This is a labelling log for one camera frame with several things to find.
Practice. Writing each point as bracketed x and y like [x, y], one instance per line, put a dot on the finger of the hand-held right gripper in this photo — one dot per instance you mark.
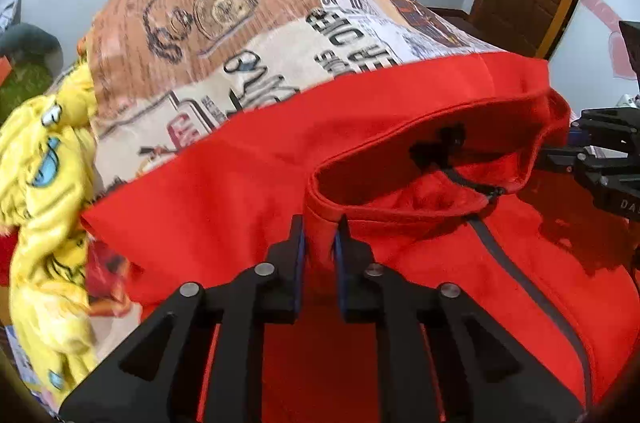
[605, 123]
[570, 155]

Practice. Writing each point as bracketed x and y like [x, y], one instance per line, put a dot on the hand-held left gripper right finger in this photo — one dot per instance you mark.
[342, 253]

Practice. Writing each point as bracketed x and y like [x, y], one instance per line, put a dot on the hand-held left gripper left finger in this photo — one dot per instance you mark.
[299, 248]

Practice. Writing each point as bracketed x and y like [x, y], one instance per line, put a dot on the red zip jacket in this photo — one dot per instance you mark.
[450, 303]

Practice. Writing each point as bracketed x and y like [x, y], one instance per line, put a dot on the pile of clothes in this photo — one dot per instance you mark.
[10, 10]

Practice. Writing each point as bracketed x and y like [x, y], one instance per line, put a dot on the printed blanket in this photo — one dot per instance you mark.
[225, 53]

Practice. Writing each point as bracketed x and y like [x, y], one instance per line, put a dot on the yellow cartoon print garment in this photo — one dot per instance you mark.
[45, 203]

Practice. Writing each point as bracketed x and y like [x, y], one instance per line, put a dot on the green patterned cloth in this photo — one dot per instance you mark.
[25, 88]

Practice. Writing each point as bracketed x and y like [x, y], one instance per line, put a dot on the grey cushion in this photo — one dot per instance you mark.
[30, 45]

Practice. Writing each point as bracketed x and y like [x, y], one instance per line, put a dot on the orange box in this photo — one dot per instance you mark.
[4, 70]

